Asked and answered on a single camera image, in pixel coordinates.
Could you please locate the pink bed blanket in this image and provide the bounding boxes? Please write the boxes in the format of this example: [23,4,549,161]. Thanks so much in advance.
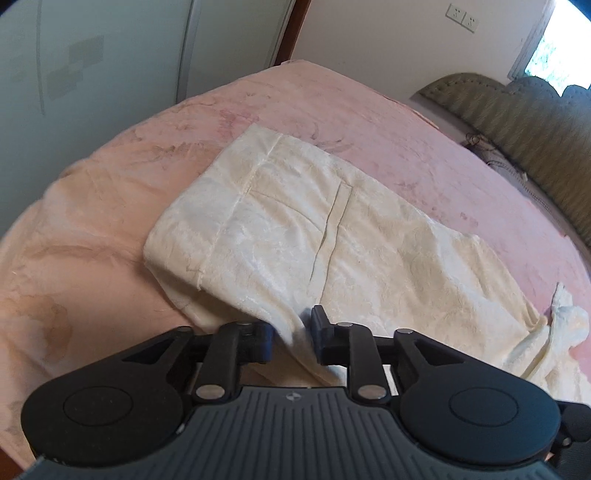
[1,61,590,468]

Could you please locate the window with bright light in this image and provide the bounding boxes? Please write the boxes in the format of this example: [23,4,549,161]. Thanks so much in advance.
[508,0,590,95]

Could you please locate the brown wooden wardrobe frame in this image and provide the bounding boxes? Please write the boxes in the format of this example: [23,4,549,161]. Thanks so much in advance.
[274,0,311,66]

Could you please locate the white wall socket plate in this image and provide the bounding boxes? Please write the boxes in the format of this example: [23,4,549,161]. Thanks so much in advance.
[445,4,479,33]

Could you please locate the green striped headboard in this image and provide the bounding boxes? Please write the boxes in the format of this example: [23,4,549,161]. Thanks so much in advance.
[419,73,590,243]

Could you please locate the mattress side with cables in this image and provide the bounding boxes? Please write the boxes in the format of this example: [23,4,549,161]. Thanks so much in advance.
[461,133,554,212]

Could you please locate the cream white pants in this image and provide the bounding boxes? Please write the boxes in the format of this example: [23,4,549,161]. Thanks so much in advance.
[143,125,590,403]

